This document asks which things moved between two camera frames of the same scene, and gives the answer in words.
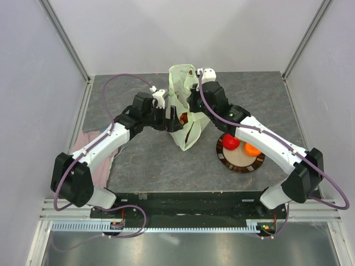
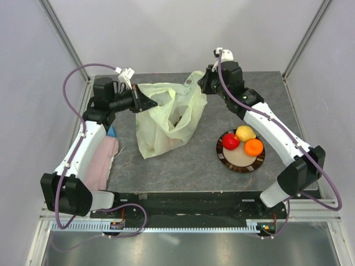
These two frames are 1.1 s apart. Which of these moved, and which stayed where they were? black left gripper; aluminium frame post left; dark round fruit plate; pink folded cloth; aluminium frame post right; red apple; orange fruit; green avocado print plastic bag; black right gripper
Moved: black left gripper; green avocado print plastic bag; black right gripper
Stayed: orange fruit; aluminium frame post left; pink folded cloth; aluminium frame post right; dark round fruit plate; red apple
